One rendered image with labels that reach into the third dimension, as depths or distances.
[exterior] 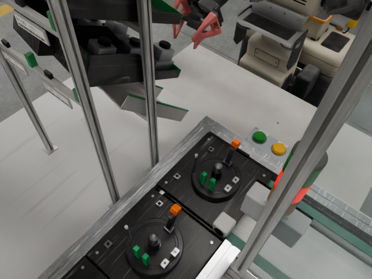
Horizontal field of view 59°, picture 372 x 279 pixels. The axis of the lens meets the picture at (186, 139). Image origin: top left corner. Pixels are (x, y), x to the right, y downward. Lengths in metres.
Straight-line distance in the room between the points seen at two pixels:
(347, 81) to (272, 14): 1.08
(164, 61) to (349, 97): 0.58
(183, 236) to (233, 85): 0.70
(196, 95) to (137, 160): 0.37
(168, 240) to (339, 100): 0.59
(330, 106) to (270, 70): 1.20
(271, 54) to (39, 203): 1.08
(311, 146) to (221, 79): 0.98
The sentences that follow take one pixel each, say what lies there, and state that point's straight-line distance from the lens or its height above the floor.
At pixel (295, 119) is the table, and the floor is 0.86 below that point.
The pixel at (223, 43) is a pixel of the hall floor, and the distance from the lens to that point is 3.00.
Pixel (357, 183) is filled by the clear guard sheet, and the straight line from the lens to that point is 0.44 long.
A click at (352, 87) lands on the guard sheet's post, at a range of 0.34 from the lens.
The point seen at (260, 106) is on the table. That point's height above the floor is 0.86.
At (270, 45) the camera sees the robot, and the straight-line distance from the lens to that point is 1.54.
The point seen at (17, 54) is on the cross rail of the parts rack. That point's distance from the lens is 0.82.
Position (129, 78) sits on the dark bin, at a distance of 0.77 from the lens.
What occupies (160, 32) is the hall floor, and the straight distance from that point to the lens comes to 3.08.
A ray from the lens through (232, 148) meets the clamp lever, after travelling 0.90.
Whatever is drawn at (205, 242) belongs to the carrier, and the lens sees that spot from 0.87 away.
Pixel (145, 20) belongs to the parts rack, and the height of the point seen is 1.42.
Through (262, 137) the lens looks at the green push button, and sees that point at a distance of 1.06.
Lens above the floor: 1.79
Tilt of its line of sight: 53 degrees down
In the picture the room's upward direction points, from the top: 4 degrees clockwise
